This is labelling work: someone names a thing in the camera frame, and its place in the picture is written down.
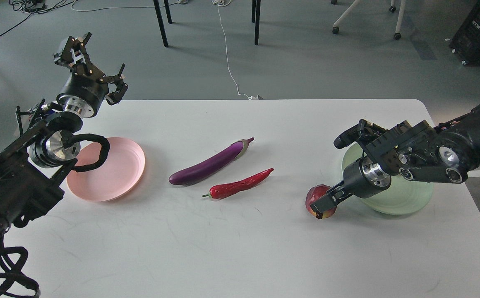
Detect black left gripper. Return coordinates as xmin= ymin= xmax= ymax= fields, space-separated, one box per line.
xmin=53 ymin=32 xmax=128 ymax=118

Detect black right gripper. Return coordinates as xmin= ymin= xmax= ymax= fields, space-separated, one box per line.
xmin=310 ymin=158 xmax=391 ymax=214

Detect red pomegranate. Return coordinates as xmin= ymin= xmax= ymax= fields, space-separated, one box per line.
xmin=305 ymin=184 xmax=337 ymax=219

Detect red chili pepper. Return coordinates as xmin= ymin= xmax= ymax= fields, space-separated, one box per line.
xmin=202 ymin=168 xmax=274 ymax=200

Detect purple eggplant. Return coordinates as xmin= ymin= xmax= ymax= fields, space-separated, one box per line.
xmin=168 ymin=137 xmax=254 ymax=185

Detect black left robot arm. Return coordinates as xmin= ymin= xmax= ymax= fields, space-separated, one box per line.
xmin=0 ymin=33 xmax=128 ymax=298

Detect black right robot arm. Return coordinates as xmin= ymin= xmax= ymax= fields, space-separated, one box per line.
xmin=310 ymin=104 xmax=480 ymax=219

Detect light green plate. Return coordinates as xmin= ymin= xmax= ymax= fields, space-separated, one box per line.
xmin=341 ymin=143 xmax=434 ymax=216

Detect pink plate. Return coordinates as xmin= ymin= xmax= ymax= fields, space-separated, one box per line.
xmin=66 ymin=137 xmax=146 ymax=202

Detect white chair base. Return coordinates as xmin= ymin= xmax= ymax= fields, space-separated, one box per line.
xmin=331 ymin=0 xmax=408 ymax=40

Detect black table legs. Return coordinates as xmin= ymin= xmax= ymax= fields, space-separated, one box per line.
xmin=152 ymin=0 xmax=262 ymax=47

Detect black floor cables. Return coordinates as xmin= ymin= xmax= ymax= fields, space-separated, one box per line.
xmin=0 ymin=0 xmax=75 ymax=50

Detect white floor cable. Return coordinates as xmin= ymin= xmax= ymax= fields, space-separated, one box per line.
xmin=71 ymin=0 xmax=261 ymax=101

